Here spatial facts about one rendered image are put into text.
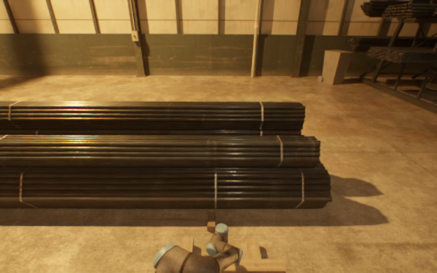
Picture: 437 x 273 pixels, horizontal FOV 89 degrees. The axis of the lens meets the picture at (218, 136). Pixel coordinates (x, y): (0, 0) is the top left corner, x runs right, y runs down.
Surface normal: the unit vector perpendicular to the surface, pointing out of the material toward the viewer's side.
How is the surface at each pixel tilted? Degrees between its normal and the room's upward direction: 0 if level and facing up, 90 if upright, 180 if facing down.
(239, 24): 90
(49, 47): 90
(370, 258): 0
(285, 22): 90
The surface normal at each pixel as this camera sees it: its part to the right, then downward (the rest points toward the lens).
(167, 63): 0.00, 0.45
